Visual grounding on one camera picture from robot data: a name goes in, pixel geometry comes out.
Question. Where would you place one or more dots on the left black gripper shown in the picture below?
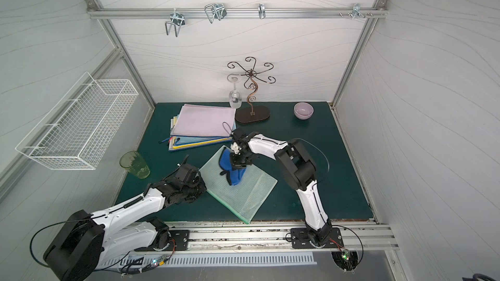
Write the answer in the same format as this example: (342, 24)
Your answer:
(197, 183)

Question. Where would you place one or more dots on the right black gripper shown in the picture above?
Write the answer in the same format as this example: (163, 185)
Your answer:
(237, 160)

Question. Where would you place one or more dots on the blue microfibre cloth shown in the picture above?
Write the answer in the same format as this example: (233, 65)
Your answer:
(233, 176)

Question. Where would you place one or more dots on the green mesh document bag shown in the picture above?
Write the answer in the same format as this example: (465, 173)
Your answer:
(243, 192)

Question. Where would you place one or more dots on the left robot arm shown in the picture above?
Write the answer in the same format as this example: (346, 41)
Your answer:
(88, 240)

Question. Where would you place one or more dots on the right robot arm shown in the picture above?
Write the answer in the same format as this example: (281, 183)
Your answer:
(299, 172)

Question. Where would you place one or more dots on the pink mesh document bag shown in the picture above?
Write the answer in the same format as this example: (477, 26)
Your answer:
(204, 121)

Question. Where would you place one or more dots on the metal scroll glass rack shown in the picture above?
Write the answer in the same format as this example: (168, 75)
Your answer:
(253, 113)

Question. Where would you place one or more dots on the wine glass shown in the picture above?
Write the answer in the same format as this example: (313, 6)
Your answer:
(235, 99)

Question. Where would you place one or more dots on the green plastic cup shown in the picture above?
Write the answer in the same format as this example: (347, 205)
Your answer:
(135, 164)

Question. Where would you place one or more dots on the pink ceramic bowl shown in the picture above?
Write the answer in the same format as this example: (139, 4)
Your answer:
(303, 110)

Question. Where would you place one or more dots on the white vent strip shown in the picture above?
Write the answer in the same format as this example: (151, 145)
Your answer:
(259, 259)

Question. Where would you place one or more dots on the metal hook clip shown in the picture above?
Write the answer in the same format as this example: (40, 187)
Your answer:
(261, 11)
(356, 13)
(174, 25)
(215, 11)

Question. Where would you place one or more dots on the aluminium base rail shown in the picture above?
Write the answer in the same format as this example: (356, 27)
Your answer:
(275, 236)

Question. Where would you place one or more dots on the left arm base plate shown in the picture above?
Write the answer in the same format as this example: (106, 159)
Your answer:
(177, 240)

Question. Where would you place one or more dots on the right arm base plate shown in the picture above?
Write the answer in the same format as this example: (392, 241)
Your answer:
(300, 239)

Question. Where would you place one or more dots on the white wire basket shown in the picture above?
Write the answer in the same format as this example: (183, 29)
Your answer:
(76, 132)

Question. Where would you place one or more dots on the aluminium cross rail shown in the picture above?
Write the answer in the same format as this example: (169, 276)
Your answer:
(232, 13)

